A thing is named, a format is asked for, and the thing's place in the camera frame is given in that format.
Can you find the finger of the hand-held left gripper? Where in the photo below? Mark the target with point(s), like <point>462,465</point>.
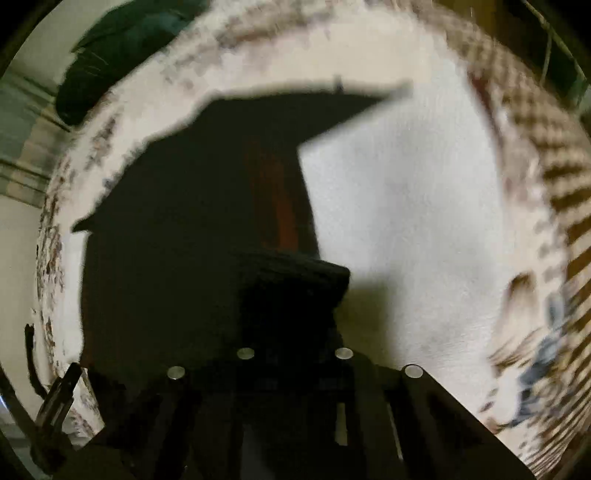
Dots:
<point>57,401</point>

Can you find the dark green cloth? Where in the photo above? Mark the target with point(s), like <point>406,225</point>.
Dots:
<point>115,50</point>

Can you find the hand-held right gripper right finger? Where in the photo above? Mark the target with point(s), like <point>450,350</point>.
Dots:
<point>341,376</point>

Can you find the white brown printed blanket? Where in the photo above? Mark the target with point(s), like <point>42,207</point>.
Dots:
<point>415,221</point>

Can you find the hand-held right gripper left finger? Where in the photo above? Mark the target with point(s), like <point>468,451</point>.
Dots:
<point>249,374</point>

